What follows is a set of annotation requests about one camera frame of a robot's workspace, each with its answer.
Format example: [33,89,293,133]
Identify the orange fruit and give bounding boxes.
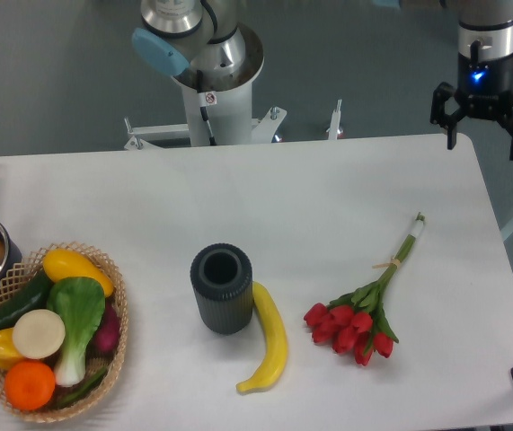
[4,360,56,411]

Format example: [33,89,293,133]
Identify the yellow squash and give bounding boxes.
[42,249,114,297]

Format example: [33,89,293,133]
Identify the red tulip bouquet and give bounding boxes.
[303,213,426,366]

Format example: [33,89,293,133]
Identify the purple red sweet potato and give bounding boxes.
[92,303,120,354]

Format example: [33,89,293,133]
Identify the yellow banana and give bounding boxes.
[236,282,288,394]

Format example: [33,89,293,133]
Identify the dark green cucumber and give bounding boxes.
[0,269,54,330]

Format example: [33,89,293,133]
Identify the green bok choy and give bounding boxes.
[47,277,105,387]

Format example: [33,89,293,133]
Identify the green chili pepper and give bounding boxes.
[54,367,108,409]

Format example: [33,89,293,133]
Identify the woven wicker basket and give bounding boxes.
[0,242,128,423]

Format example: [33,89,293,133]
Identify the yellow bell pepper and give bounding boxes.
[0,328,26,371]

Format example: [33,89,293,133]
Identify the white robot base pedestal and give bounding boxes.
[124,78,287,150]

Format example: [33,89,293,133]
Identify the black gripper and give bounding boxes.
[429,54,513,161]

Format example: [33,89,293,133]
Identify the dark grey ribbed vase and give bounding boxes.
[190,243,254,335]

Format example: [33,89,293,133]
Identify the white round onion slice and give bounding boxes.
[12,309,66,359]

